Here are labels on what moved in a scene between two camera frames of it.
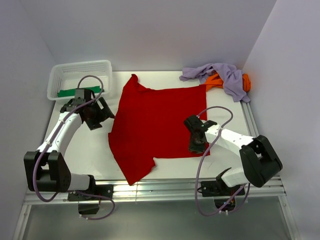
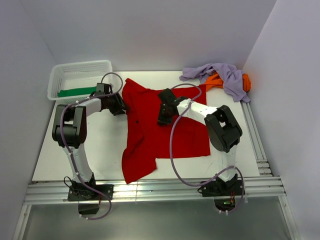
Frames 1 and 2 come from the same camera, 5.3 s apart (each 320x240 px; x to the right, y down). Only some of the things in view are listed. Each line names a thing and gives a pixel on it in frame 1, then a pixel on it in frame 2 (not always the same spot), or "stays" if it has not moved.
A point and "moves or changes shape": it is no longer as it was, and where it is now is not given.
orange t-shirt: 214,81 stays
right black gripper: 193,147 -> 163,122
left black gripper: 104,113 -> 121,104
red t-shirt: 148,124 moves or changes shape
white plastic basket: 88,74 stays
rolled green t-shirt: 71,92 stays
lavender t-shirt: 232,78 stays
